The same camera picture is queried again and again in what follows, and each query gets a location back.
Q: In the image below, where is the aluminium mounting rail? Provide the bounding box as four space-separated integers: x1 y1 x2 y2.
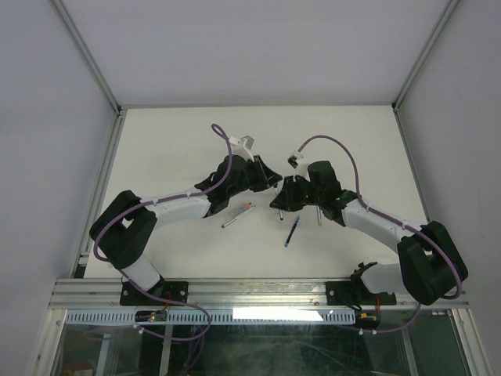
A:
49 277 470 310

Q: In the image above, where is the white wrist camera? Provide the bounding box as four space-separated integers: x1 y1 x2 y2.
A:
287 150 309 178
229 136 254 161

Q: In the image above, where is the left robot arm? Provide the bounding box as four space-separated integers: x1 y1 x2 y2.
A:
89 155 283 305

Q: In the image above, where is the blue gel pen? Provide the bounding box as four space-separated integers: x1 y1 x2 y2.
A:
283 215 301 248

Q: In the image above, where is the white slotted cable duct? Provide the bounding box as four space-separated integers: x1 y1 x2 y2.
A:
66 307 356 326

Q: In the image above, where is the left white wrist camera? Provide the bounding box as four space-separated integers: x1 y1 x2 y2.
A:
229 136 254 161

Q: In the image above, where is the purple cable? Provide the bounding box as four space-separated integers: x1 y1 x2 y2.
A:
95 123 236 310
299 135 466 301

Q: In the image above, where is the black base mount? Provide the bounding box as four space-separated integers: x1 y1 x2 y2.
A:
120 280 189 306
325 281 362 310

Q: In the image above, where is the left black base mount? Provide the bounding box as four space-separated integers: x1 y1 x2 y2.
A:
120 280 189 306

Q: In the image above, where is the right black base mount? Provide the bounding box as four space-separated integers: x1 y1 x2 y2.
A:
325 281 362 310

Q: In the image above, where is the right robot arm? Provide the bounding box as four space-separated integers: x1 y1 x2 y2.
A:
270 156 468 306

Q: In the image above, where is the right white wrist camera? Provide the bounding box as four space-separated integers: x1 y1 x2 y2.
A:
287 150 309 178

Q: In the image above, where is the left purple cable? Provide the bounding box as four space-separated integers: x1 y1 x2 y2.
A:
95 123 236 310

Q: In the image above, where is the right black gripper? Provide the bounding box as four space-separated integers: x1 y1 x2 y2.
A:
271 173 324 210

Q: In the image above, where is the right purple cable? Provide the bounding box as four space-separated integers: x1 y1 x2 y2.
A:
299 135 466 301

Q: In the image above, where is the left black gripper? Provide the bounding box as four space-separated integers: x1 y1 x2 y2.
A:
228 157 283 199

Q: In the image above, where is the white pen dark green end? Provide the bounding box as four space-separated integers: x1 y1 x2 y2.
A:
221 202 255 229

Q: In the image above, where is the white pen black end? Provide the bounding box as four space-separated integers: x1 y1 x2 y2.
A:
273 194 284 221

